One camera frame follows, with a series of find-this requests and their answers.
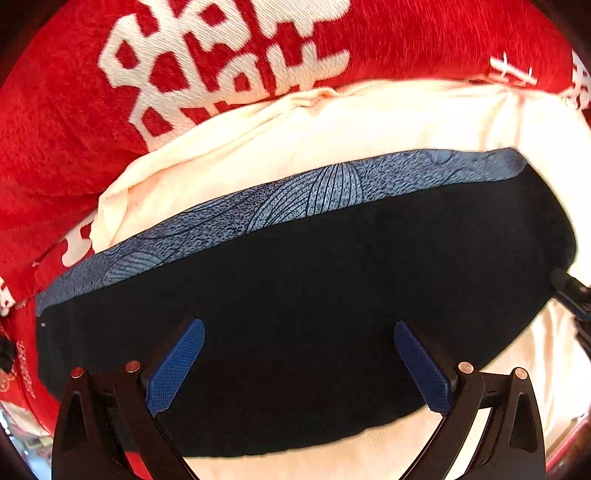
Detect black pants with blue trim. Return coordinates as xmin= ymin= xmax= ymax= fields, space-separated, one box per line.
xmin=36 ymin=149 xmax=576 ymax=457

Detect cream cloth on sofa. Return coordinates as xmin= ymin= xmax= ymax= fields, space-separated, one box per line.
xmin=90 ymin=80 xmax=590 ymax=479

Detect red sofa cover white lettering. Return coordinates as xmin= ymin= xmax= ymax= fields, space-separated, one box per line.
xmin=1 ymin=1 xmax=590 ymax=430

